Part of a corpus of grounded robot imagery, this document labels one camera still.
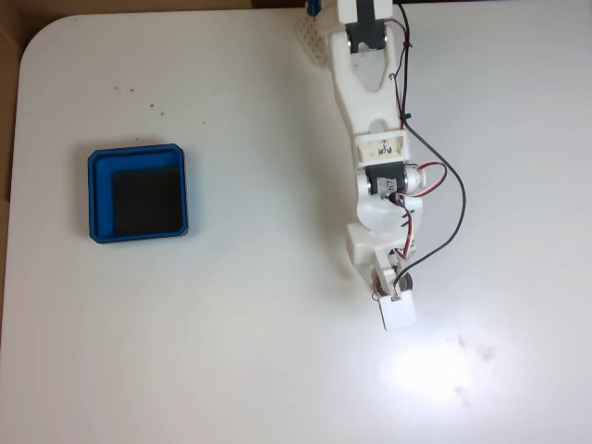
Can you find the red tape roll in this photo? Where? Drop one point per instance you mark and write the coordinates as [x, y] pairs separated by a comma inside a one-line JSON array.
[[407, 283]]

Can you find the blue square box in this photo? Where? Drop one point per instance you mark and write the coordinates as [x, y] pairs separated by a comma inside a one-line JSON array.
[[102, 203]]

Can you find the blue clamp piece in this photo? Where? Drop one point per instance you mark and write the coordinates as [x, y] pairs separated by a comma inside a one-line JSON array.
[[313, 5]]

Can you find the white square camera box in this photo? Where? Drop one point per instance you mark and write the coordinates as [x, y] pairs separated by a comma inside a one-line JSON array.
[[398, 314]]

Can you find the white perforated base plate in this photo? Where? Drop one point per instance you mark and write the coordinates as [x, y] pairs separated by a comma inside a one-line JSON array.
[[312, 39]]

